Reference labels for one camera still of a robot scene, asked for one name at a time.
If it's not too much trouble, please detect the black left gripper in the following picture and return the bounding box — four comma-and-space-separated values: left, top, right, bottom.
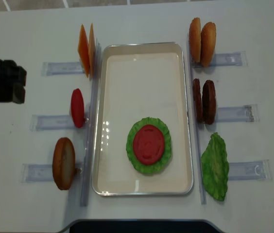
0, 60, 27, 104

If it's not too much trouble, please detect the red tomato slice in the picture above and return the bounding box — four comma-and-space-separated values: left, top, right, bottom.
133, 124, 165, 165
70, 88, 85, 128

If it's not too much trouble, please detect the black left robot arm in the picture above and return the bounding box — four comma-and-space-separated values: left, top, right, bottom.
0, 59, 27, 104

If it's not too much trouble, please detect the clear cheese holder track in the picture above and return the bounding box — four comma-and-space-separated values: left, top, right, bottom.
41, 62, 85, 76

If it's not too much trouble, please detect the clear tomato holder track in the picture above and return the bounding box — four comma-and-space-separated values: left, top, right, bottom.
30, 115, 77, 132

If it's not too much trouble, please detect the red tomato slice in rack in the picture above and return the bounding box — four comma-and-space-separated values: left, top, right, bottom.
70, 88, 85, 128

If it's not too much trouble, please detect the clear bread holder track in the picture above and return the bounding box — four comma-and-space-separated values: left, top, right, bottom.
20, 163, 83, 183

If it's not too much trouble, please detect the green lettuce leaf on tray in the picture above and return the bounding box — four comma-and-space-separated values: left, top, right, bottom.
126, 117, 172, 175

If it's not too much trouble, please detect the inner brown meat patty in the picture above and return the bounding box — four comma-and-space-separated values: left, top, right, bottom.
193, 79, 203, 123

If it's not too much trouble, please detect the brown meat patty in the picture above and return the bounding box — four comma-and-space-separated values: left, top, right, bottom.
193, 79, 203, 123
202, 80, 216, 125

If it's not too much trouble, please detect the outer brown meat patty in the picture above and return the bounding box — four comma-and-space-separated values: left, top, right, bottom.
202, 80, 216, 125

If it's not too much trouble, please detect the clear lettuce holder track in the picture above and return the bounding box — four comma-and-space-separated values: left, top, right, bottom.
228, 160, 272, 181

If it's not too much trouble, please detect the brown bun slice left rack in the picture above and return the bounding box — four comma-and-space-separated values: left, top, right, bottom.
52, 137, 75, 190

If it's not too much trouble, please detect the white rectangular serving tray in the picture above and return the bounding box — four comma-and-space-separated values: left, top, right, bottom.
92, 42, 193, 196

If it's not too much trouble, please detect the inner bun top in rack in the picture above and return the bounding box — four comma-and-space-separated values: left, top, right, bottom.
188, 17, 201, 63

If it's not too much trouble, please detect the clear bun holder track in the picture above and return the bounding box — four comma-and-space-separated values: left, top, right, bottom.
191, 50, 247, 69

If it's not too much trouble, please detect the clear patty holder track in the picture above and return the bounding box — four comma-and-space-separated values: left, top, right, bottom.
215, 104, 259, 122

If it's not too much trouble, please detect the clear left acrylic rail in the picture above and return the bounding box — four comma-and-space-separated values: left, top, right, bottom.
80, 40, 102, 207

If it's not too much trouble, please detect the clear acrylic rail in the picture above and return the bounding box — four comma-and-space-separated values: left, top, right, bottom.
186, 34, 206, 205
80, 40, 102, 207

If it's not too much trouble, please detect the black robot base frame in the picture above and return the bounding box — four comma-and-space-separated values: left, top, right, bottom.
69, 220, 220, 233

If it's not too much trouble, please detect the clear right acrylic rail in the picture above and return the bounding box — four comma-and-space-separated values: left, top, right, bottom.
186, 34, 206, 205

